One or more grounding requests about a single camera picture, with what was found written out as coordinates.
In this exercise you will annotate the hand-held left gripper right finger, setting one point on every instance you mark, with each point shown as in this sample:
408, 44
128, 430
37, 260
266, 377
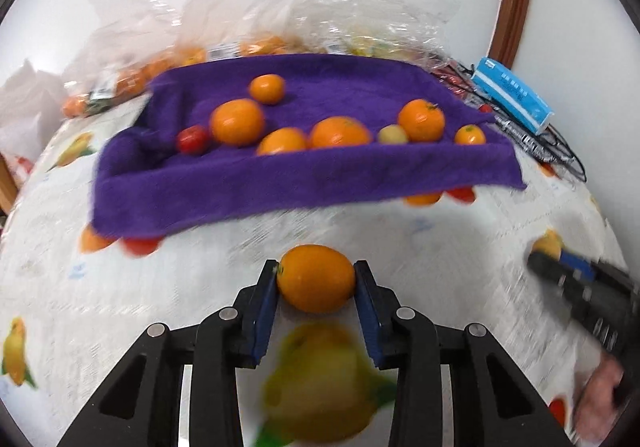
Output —
369, 327

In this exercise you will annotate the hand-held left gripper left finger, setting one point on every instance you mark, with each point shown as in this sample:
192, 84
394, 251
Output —
265, 322

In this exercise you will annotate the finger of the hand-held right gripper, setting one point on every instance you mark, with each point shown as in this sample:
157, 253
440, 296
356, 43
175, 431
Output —
547, 269
577, 263

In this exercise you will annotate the small yellow-green fruit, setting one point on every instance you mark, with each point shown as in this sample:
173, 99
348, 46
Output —
392, 134

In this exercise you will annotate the large orange with stem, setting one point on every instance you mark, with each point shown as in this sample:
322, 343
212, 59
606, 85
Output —
421, 120

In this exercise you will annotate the small red fruit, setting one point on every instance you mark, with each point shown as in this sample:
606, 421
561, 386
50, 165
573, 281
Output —
192, 139

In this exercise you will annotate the purple towel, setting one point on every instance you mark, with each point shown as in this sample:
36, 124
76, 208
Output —
325, 87

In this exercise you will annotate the person's right hand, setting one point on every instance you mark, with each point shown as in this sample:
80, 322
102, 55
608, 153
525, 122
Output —
600, 397

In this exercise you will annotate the checkered grey pouch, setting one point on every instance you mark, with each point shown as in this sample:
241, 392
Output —
525, 139

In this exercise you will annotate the blue tissue pack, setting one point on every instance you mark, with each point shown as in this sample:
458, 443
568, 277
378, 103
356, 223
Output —
515, 94

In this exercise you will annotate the bag of red fruit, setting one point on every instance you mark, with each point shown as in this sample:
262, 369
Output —
460, 87

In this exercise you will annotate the wooden chair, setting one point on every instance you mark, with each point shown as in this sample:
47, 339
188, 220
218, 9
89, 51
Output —
7, 182

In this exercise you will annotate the clear bag of small oranges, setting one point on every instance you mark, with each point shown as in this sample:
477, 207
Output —
125, 62

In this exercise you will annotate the clear bag of yellow fruit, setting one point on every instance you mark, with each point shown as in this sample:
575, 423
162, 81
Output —
380, 12

